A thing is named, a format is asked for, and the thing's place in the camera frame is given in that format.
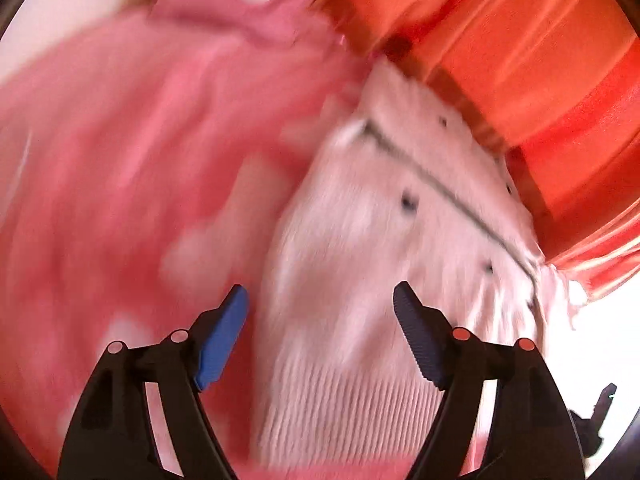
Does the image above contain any orange curtain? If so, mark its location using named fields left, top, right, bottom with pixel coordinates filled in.
left=300, top=0, right=640, bottom=306

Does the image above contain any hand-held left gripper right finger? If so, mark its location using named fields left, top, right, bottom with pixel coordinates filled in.
left=392, top=281, right=586, bottom=480

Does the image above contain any pink cushion with white button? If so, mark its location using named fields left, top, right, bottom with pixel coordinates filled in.
left=150, top=0, right=331, bottom=46

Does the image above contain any pink printed blanket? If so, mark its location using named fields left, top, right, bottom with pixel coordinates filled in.
left=0, top=10, right=451, bottom=480

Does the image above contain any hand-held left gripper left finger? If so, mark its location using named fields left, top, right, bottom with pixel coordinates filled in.
left=56, top=284, right=250, bottom=480

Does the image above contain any cream knitted sweater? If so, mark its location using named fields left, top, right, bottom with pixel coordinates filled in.
left=250, top=57, right=588, bottom=471

